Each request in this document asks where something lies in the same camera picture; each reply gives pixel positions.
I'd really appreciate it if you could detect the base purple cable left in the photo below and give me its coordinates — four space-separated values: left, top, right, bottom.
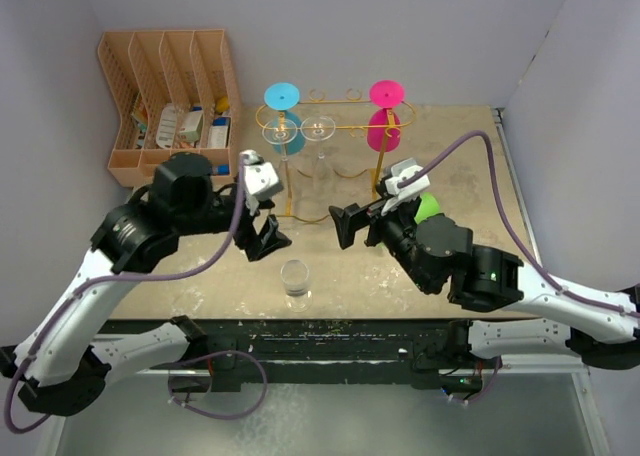
167 349 270 420

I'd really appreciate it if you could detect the pink plastic wine glass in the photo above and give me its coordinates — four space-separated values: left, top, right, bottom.
367 80 405 152

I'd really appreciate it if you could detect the green white small box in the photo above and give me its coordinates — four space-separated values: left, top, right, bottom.
177 109 204 143

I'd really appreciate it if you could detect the peach plastic desk organizer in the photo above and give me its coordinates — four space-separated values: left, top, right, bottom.
97 29 243 188

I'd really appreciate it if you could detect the yellow sponge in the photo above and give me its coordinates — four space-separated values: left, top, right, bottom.
215 96 230 114

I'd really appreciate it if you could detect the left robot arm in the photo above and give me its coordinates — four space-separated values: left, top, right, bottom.
1 150 290 418

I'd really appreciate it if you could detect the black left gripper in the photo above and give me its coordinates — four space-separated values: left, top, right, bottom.
178 183 292 258

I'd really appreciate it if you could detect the clear wine glass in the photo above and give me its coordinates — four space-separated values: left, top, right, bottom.
280 259 312 312
262 116 304 162
300 115 336 195

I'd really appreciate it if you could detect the blue plastic wine glass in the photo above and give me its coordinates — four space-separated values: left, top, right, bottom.
263 82 305 156

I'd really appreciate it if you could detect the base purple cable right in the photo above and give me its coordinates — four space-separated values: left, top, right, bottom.
447 353 506 408

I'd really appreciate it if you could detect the gold wire wine glass rack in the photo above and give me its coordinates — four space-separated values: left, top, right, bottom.
255 89 417 224

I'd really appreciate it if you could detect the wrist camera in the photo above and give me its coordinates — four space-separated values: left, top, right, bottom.
240 150 284 215
378 158 430 216

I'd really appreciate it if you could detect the green plastic wine glass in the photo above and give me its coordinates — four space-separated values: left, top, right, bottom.
414 192 441 224

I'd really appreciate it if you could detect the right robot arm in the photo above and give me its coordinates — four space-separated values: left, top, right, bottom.
329 198 639 370

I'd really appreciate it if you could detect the white oval label card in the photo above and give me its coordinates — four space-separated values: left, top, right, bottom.
155 103 177 149

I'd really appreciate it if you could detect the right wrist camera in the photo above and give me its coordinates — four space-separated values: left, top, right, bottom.
378 158 430 216

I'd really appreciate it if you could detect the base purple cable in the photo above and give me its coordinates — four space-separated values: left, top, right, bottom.
167 349 270 420
447 353 506 408

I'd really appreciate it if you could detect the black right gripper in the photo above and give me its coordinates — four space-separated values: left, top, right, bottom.
329 182 435 292

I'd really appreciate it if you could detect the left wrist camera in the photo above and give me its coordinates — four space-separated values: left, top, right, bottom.
240 150 284 215

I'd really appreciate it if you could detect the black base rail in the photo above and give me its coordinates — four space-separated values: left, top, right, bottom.
134 315 506 395

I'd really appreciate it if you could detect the blue grey glue stick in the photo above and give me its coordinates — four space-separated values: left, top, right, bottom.
212 165 230 176

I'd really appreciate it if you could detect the white box blue cap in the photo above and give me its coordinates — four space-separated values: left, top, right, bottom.
207 116 231 149

